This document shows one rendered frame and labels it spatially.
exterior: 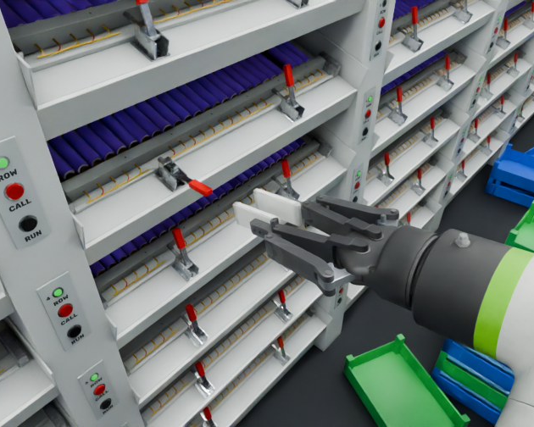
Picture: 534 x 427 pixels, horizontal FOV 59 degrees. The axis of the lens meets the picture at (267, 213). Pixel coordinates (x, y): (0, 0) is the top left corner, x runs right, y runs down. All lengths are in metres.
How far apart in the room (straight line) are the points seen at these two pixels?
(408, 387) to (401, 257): 1.13
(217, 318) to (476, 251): 0.65
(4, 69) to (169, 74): 0.19
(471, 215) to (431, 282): 1.79
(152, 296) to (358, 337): 0.96
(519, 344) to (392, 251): 0.12
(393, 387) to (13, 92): 1.29
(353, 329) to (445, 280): 1.23
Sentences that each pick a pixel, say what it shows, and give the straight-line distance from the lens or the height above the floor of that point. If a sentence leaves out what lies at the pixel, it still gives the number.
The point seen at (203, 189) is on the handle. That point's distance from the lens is 0.63.
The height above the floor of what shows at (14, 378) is 0.71.
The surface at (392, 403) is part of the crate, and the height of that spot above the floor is 0.00.
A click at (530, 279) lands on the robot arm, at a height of 1.03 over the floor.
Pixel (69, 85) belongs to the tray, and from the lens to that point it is 0.54.
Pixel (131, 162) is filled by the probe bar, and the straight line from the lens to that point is 0.68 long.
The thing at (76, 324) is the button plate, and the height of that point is 0.78.
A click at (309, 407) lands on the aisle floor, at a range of 1.46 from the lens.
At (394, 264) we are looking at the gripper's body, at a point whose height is 0.99.
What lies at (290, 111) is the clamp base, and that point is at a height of 0.91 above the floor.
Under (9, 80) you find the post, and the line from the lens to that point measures 0.50.
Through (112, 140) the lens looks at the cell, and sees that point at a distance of 0.71.
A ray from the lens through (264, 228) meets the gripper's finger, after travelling 0.52.
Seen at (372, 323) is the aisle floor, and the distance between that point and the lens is 1.65.
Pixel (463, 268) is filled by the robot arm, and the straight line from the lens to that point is 0.40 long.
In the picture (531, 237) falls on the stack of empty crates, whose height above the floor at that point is 0.32.
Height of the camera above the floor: 1.29
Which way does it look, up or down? 40 degrees down
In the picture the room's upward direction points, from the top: straight up
